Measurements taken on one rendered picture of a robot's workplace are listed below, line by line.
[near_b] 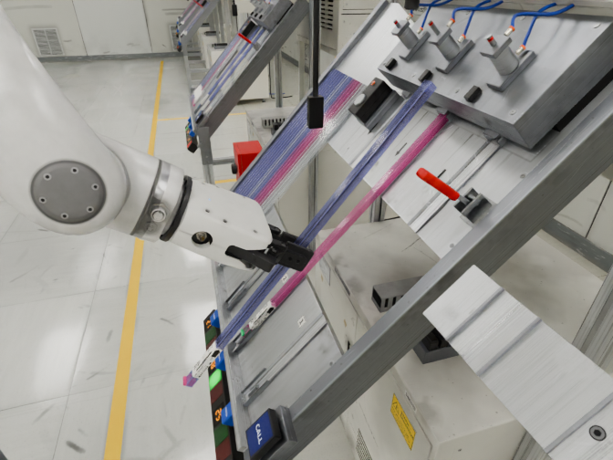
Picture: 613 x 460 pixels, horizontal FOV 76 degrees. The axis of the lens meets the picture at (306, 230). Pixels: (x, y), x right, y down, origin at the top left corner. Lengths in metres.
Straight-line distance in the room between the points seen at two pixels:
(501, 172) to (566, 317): 0.64
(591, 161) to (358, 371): 0.36
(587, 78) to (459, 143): 0.16
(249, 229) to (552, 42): 0.39
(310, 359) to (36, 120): 0.43
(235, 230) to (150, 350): 1.43
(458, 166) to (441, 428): 0.46
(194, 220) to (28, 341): 1.72
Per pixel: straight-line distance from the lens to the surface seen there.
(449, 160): 0.59
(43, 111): 0.33
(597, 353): 0.73
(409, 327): 0.51
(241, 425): 0.65
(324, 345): 0.57
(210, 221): 0.40
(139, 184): 0.40
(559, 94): 0.51
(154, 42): 9.17
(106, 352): 1.87
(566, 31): 0.55
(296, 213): 2.08
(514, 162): 0.53
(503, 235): 0.49
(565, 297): 1.17
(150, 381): 1.70
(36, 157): 0.32
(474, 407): 0.85
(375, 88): 0.75
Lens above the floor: 1.28
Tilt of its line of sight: 32 degrees down
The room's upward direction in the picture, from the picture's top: straight up
